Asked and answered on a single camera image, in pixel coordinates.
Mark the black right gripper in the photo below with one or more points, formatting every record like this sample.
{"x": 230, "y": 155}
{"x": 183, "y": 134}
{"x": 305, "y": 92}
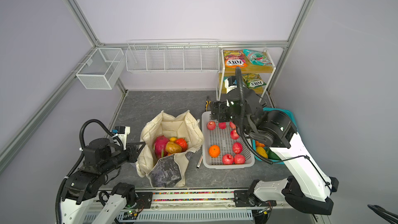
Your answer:
{"x": 224, "y": 108}

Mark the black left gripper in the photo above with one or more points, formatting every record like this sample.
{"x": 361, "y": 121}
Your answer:
{"x": 134, "y": 153}

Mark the green pink snack bag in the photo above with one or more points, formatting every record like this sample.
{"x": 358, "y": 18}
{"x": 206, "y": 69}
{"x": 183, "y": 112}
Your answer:
{"x": 257, "y": 58}

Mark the brown potato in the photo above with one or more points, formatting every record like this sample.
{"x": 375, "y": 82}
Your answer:
{"x": 172, "y": 148}

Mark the cream canvas grocery bag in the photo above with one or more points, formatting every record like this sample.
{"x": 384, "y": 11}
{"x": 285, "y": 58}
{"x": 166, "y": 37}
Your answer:
{"x": 168, "y": 171}

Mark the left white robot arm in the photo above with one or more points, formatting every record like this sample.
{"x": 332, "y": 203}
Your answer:
{"x": 80, "y": 186}

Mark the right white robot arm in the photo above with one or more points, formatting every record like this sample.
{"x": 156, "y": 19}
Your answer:
{"x": 308, "y": 189}

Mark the green Fox's candy bag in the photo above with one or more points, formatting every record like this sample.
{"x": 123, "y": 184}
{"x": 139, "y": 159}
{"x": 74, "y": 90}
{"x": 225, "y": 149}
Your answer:
{"x": 253, "y": 81}

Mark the orange Fox's candy bag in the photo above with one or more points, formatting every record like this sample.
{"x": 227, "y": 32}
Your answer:
{"x": 234, "y": 58}

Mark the red apple back middle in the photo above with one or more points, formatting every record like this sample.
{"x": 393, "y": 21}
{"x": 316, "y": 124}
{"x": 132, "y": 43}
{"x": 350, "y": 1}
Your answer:
{"x": 222, "y": 125}

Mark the red apple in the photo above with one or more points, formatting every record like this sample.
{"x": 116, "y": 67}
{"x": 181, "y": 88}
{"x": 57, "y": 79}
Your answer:
{"x": 211, "y": 125}
{"x": 222, "y": 125}
{"x": 239, "y": 159}
{"x": 234, "y": 134}

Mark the red apple back left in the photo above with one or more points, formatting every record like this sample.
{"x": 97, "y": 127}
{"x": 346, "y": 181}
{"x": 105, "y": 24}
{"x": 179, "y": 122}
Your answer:
{"x": 211, "y": 125}

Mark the red apple back right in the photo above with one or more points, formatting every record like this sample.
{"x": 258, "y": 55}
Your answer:
{"x": 234, "y": 134}

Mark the white plastic fruit basket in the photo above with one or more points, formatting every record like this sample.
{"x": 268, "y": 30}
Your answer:
{"x": 221, "y": 137}

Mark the orange tangerine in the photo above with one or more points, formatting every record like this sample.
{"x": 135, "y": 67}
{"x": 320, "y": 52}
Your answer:
{"x": 214, "y": 151}

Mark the small orange pumpkin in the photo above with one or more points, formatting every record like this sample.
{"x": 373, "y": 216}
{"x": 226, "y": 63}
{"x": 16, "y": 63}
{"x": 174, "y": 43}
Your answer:
{"x": 259, "y": 144}

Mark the white wooden two-tier shelf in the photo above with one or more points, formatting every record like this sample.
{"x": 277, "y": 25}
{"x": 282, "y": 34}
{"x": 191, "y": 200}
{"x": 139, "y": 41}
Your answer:
{"x": 266, "y": 72}

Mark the red apple front right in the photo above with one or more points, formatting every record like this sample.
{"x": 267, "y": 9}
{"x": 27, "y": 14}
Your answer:
{"x": 239, "y": 159}

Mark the yellow vegetable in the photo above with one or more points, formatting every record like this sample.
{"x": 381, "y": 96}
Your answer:
{"x": 261, "y": 151}

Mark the silver marker pen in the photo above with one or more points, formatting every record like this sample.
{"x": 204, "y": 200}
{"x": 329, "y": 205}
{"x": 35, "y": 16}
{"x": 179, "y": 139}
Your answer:
{"x": 199, "y": 162}

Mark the teal plastic vegetable basket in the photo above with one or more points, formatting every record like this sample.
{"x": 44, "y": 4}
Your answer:
{"x": 288, "y": 113}

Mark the green pepper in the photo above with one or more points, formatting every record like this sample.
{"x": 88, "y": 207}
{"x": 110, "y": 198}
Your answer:
{"x": 273, "y": 156}

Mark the yellow handled pliers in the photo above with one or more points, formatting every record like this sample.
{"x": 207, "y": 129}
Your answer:
{"x": 207, "y": 104}

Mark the long white wire basket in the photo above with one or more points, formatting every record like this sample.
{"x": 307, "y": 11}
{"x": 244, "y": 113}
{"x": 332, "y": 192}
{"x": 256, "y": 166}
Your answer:
{"x": 172, "y": 55}

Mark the small white wire basket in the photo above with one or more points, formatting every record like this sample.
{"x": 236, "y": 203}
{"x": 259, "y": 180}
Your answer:
{"x": 102, "y": 69}

